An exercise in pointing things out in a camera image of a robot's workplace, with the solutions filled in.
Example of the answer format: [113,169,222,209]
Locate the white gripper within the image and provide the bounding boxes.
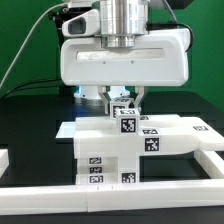
[59,8,190,114]

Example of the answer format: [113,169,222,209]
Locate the white chair backrest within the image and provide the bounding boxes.
[73,115,224,159]

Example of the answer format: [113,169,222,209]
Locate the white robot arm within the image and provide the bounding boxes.
[60,0,193,105]

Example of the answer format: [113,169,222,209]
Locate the white marker base sheet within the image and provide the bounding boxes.
[56,121,75,139]

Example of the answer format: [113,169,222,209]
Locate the white block far left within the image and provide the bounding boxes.
[0,149,9,178]

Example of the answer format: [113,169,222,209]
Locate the overhead camera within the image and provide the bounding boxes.
[62,0,96,12]

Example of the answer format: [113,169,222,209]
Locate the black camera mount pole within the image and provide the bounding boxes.
[47,5,71,98]

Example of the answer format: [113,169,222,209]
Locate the white cable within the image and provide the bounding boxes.
[0,3,68,91]

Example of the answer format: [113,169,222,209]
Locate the white boundary frame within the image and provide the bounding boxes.
[0,150,224,215]

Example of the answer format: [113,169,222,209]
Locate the black cables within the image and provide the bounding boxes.
[0,77,64,101]

